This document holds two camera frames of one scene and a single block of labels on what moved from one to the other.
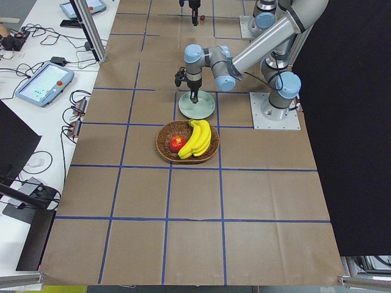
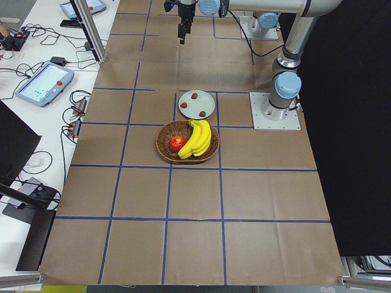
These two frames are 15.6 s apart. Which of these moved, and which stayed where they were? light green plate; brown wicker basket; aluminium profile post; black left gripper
Moved: black left gripper
Stayed: aluminium profile post; brown wicker basket; light green plate
